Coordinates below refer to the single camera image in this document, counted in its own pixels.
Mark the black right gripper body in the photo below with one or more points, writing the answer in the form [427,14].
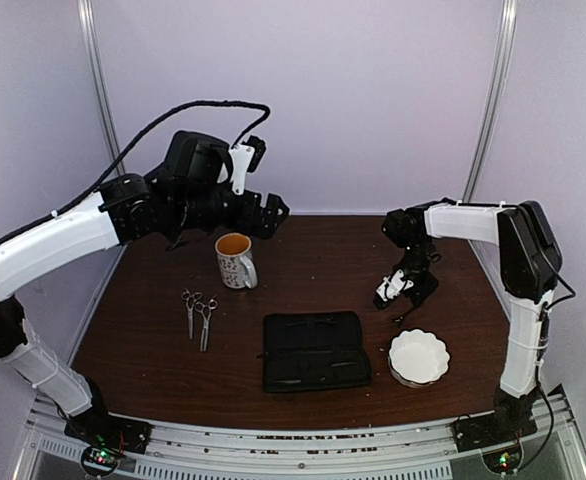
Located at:
[418,255]

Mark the left circuit board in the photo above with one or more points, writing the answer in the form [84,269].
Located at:
[99,461]

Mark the black zippered tool case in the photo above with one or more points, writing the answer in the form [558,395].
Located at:
[309,352]

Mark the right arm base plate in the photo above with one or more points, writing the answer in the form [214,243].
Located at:
[483,431]

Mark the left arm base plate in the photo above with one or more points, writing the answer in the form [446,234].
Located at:
[116,434]

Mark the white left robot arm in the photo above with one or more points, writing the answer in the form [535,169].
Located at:
[200,184]

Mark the black hair clip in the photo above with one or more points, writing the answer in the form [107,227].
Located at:
[400,320]

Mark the silver thinning hair scissors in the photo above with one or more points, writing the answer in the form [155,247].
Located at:
[205,310]

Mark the right circuit board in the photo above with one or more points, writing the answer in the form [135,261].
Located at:
[503,461]

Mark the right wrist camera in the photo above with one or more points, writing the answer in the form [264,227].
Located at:
[391,288]

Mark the circuit board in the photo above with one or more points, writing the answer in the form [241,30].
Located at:
[99,461]
[503,461]

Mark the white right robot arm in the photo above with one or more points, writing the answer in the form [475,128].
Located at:
[530,262]

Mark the silver straight hair scissors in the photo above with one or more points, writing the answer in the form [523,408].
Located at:
[190,299]

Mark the front aluminium rail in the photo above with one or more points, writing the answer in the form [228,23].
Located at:
[426,450]

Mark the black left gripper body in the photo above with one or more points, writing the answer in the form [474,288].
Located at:
[245,220]

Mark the left aluminium frame post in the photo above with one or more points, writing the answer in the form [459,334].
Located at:
[91,42]

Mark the aluminium frame post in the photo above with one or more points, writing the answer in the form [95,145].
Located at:
[91,42]
[502,59]

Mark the right aluminium frame post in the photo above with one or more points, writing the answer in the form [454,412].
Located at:
[502,59]

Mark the white scalloped ceramic bowl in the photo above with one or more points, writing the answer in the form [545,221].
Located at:
[417,358]

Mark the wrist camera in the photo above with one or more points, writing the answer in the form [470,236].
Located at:
[245,159]
[391,288]

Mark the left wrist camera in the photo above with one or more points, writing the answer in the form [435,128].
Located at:
[245,159]

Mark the white floral ceramic mug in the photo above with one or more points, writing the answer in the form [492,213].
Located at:
[235,261]

